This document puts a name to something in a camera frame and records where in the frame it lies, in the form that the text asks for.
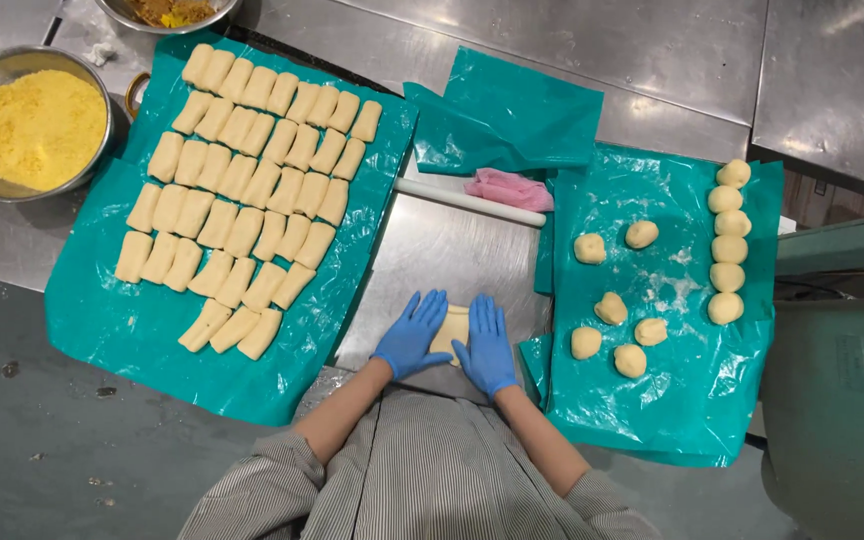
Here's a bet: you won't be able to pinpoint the person's right hand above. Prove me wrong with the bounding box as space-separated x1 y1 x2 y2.
450 292 520 402

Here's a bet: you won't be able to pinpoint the person's left hand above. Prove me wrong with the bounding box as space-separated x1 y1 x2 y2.
370 288 455 382

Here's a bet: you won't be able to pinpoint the dough sheet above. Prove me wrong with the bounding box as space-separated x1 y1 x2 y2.
429 303 472 368

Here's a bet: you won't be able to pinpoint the person's striped shirt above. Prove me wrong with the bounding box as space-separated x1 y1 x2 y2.
177 387 663 540

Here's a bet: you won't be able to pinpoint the white rolling pin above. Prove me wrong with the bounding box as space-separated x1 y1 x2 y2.
393 177 548 229

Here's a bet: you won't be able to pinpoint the pink plastic bag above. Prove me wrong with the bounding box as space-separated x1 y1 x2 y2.
464 167 556 214

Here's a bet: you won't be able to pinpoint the rows of rolled dough pieces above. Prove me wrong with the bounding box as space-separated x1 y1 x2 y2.
114 42 384 363

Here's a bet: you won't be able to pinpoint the floury teal plastic sheet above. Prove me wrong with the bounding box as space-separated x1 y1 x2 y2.
517 142 786 469

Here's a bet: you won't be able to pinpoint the folded teal plastic sheet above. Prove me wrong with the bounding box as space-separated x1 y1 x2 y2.
402 45 605 178

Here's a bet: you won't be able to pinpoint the group of round dough balls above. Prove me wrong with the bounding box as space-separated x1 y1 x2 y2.
570 158 753 380

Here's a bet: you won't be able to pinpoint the large teal plastic sheet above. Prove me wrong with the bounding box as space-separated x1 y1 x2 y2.
43 30 420 428

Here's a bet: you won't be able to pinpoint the green machine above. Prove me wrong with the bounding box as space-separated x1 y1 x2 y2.
757 209 864 540

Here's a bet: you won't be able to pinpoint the brown filling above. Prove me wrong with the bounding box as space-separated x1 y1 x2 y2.
127 0 218 30

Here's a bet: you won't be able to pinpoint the crumpled white tissue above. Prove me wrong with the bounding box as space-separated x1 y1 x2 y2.
83 42 119 68

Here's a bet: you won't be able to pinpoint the yellow crumbs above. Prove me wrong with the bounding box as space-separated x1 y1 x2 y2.
0 69 109 193

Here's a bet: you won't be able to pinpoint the steel bowl with brown filling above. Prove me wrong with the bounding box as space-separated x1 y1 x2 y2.
93 0 243 36

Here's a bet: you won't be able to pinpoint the brass ring handle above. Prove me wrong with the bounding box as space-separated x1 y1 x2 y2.
123 71 153 122

